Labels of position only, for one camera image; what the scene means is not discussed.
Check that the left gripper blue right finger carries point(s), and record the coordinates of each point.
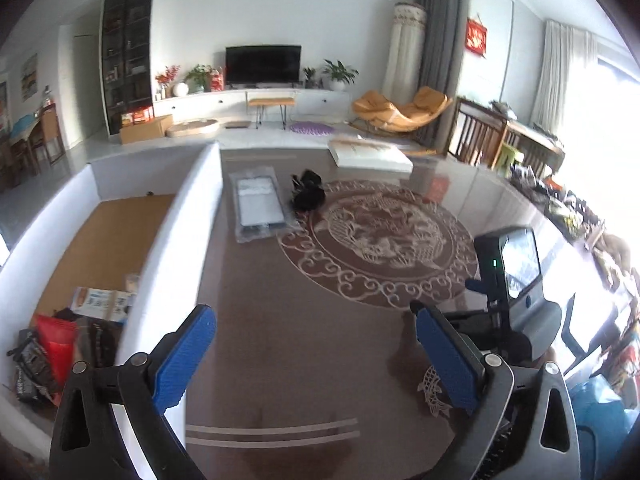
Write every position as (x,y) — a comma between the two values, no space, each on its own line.
(521,424)

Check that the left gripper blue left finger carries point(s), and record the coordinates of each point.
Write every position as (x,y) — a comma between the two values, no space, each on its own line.
(87,442)

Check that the black striped snack packet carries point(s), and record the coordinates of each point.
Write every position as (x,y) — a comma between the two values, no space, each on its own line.
(34,378)

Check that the blue white product box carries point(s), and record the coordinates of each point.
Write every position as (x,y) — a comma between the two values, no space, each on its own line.
(107,305)

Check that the black cloth bundle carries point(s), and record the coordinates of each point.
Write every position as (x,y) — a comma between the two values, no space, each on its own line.
(308,193)

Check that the phone case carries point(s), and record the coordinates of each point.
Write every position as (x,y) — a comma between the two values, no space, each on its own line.
(261,210)

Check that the wooden dining chair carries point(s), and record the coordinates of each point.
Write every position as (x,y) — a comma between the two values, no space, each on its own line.
(476,134)

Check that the white flat canvas box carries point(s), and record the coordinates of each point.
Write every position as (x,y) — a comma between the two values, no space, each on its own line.
(359,154)

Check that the orange lounge chair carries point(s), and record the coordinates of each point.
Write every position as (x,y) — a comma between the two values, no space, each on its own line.
(374,112)

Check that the large white storage box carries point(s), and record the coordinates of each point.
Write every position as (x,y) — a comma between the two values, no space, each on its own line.
(148,213)

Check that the purple round floor mat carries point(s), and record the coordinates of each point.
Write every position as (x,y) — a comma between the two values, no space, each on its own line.
(311,128)

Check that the green potted plant white pot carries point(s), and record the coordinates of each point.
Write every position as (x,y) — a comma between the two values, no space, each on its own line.
(339,75)

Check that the small dark potted plant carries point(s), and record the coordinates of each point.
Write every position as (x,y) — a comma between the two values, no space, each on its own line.
(310,77)

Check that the grey curtain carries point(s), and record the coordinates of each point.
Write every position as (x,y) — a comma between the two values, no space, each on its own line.
(441,56)

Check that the small wooden bench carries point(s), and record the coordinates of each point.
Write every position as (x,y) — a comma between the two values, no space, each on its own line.
(261,105)

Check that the black flat television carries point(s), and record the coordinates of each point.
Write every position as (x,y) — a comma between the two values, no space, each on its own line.
(278,64)

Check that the cardboard box on floor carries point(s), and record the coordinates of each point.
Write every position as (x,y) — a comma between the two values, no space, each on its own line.
(153,129)

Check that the beige round floor cushion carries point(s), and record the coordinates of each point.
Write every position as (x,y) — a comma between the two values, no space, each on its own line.
(200,127)

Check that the white TV cabinet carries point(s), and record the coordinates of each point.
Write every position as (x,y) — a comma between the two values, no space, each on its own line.
(234,105)

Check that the green leafy plant left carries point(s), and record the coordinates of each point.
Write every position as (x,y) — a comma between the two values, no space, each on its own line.
(201,76)

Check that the red flower vase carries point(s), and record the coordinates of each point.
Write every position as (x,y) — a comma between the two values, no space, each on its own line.
(165,79)

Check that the black display shelf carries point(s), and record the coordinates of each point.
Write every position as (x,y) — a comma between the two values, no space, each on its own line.
(125,59)

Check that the red wall hanging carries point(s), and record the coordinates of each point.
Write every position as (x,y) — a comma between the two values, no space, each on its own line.
(476,37)

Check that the framed wall painting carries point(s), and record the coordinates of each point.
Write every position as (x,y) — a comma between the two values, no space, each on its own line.
(29,79)

